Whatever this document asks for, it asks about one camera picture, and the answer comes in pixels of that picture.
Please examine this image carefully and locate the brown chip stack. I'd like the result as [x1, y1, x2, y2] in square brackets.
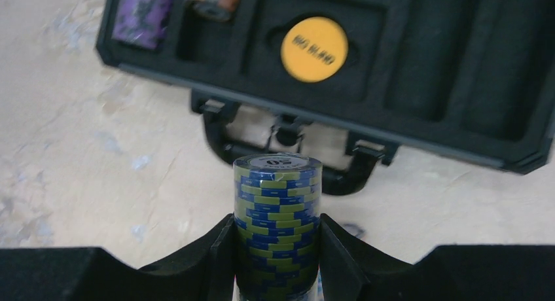
[185, 0, 240, 22]

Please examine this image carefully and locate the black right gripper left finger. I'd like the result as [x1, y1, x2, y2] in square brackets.
[1, 214, 234, 300]

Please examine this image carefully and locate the grey green chip stack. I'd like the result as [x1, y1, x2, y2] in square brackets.
[233, 152, 323, 300]

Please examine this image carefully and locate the black poker set case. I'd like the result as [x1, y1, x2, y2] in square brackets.
[96, 0, 554, 195]

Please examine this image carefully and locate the purple chip stack lower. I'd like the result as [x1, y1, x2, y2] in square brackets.
[112, 0, 173, 50]

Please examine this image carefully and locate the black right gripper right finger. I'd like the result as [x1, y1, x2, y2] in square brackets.
[319, 214, 554, 300]

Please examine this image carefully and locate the yellow big blind button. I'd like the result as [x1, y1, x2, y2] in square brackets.
[280, 16, 349, 83]

